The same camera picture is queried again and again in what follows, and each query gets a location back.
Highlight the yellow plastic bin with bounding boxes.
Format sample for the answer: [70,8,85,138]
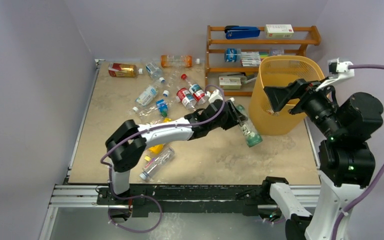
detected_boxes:
[248,55,325,136]

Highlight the red label bottle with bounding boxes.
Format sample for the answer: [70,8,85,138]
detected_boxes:
[173,79,197,110]
[180,74,208,105]

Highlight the crushed blue label bottle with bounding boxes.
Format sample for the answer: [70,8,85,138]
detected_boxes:
[132,99,173,118]

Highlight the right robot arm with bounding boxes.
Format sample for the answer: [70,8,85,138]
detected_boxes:
[260,79,384,240]

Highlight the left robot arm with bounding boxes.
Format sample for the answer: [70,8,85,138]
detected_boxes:
[102,99,248,205]

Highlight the white box lower shelf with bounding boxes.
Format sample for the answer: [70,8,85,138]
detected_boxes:
[218,76,242,90]

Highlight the small clear jar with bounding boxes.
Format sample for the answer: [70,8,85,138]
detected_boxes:
[269,48,285,56]

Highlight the coloured marker pack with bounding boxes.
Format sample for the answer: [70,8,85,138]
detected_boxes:
[240,51,270,67]

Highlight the wooden shelf rack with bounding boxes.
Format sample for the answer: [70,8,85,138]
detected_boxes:
[204,25,322,85]

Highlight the blue tape roll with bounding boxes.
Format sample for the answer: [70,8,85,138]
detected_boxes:
[224,48,242,63]

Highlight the white green box top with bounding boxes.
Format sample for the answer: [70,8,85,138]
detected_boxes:
[264,24,295,39]

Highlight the yellow juice bottle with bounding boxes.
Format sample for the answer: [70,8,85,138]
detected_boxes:
[148,117,172,155]

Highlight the blue stapler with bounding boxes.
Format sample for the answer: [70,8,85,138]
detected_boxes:
[224,25,261,40]

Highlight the white label bottle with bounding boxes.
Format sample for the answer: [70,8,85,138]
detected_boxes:
[135,77,166,107]

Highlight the orange label bottle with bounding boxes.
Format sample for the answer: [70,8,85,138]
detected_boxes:
[160,55,201,68]

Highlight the brown tea bottle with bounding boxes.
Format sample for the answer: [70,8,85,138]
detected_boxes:
[108,62,144,78]

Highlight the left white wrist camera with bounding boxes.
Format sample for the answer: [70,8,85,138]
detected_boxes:
[207,89,224,104]

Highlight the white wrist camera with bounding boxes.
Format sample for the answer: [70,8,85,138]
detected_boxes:
[207,89,224,104]
[315,58,355,92]

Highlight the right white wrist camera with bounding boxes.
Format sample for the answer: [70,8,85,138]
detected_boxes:
[315,58,355,92]

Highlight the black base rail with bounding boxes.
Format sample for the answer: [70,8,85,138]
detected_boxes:
[95,177,294,220]

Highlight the aluminium frame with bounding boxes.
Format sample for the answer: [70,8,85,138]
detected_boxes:
[37,58,322,240]

